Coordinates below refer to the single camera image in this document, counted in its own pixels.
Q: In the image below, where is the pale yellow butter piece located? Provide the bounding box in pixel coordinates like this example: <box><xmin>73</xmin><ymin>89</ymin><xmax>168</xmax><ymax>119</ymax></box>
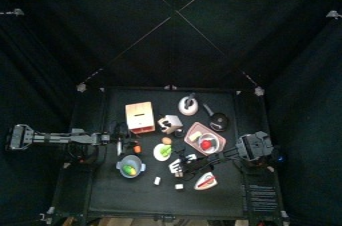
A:
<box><xmin>188</xmin><ymin>131</ymin><xmax>202</xmax><ymax>142</ymax></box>

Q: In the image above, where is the green toy vegetable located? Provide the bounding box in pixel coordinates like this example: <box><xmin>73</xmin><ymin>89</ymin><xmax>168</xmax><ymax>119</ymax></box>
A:
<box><xmin>160</xmin><ymin>145</ymin><xmax>173</xmax><ymax>158</ymax></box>

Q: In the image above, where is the white small plate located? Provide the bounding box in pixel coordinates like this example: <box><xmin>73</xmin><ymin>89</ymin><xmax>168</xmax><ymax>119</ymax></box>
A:
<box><xmin>152</xmin><ymin>143</ymin><xmax>173</xmax><ymax>162</ymax></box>

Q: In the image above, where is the grey bowl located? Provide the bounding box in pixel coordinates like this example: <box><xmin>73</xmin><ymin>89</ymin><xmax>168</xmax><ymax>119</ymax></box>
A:
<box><xmin>196</xmin><ymin>133</ymin><xmax>220</xmax><ymax>155</ymax></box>

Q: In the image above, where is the red and white bowl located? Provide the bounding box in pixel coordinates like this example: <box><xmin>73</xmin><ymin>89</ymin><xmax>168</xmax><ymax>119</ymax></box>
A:
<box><xmin>192</xmin><ymin>171</ymin><xmax>219</xmax><ymax>192</ymax></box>

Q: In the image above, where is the wooden toy toaster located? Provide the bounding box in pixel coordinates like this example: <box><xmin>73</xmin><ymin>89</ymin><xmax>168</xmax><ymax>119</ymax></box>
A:
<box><xmin>124</xmin><ymin>101</ymin><xmax>156</xmax><ymax>135</ymax></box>

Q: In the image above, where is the grey toy pot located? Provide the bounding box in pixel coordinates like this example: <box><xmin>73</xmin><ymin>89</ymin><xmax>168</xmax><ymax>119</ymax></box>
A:
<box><xmin>114</xmin><ymin>154</ymin><xmax>146</xmax><ymax>180</ymax></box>

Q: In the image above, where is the pink toy tray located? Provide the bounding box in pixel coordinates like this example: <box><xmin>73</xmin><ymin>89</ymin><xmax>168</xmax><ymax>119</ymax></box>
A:
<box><xmin>182</xmin><ymin>121</ymin><xmax>227</xmax><ymax>156</ymax></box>

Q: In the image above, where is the yellow green toy fruit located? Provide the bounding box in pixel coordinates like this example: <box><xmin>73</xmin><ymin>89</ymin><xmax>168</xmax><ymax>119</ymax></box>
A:
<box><xmin>121</xmin><ymin>165</ymin><xmax>137</xmax><ymax>176</ymax></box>

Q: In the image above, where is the white toy knife block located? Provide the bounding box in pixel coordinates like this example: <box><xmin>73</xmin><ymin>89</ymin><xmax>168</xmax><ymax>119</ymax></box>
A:
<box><xmin>157</xmin><ymin>114</ymin><xmax>184</xmax><ymax>135</ymax></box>

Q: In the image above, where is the black toy frying pan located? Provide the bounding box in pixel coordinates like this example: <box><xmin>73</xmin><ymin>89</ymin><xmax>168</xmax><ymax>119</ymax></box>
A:
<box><xmin>201</xmin><ymin>103</ymin><xmax>229</xmax><ymax>133</ymax></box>

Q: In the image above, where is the white text label sticker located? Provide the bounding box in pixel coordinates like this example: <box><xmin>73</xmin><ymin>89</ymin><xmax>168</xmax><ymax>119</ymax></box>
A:
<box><xmin>247</xmin><ymin>183</ymin><xmax>279</xmax><ymax>214</ymax></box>

